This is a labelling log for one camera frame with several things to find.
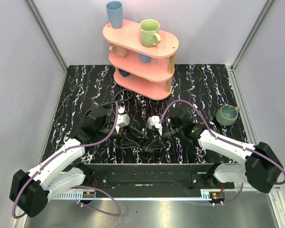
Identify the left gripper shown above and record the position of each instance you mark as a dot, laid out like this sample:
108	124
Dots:
120	137

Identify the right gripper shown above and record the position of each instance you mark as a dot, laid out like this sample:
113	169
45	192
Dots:
155	143

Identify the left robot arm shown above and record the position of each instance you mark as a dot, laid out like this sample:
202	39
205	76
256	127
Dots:
32	190

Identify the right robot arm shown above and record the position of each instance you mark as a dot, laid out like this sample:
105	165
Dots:
256	165

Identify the black marble mat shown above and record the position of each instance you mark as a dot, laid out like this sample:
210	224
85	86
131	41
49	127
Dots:
200	89

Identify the dark blue cup lower shelf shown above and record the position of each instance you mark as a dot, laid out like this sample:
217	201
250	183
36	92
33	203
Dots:
124	73

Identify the pink three-tier shelf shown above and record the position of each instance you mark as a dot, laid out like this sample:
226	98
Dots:
152	80

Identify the teal ceramic cup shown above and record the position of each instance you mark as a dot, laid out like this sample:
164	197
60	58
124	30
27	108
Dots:
227	115

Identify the blue cup middle shelf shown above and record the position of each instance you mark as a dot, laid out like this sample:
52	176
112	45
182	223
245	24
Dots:
144	58

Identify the pink mug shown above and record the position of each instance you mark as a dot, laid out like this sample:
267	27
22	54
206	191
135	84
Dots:
118	50

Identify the green mug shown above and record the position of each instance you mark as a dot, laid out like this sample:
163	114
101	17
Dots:
149	33

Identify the blue plastic tumbler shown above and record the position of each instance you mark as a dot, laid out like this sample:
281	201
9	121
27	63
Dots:
115	14

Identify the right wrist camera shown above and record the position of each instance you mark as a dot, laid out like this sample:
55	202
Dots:
153	122

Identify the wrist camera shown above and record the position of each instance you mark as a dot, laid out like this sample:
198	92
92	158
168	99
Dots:
123	119
153	122

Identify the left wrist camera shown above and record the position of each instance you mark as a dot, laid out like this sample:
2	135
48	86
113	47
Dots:
123	119

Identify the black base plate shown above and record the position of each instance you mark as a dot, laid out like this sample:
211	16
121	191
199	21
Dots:
152	181

